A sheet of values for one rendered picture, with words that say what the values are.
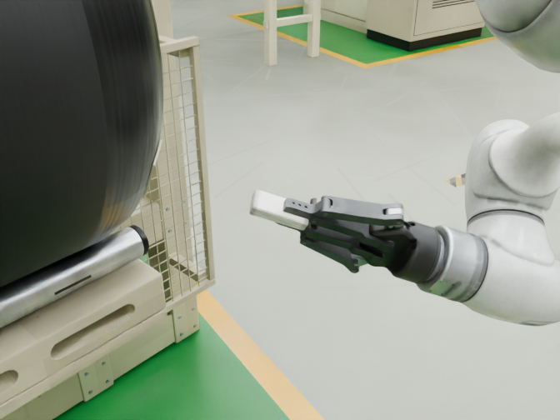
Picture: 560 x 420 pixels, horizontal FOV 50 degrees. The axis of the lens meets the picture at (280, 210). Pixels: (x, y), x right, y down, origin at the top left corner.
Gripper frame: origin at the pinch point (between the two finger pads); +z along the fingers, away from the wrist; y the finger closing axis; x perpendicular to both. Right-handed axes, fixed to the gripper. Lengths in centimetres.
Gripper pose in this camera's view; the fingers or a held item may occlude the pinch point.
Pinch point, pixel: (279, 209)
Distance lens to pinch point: 71.5
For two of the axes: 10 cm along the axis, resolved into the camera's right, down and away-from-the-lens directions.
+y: -3.6, 5.7, 7.3
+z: -9.3, -2.9, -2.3
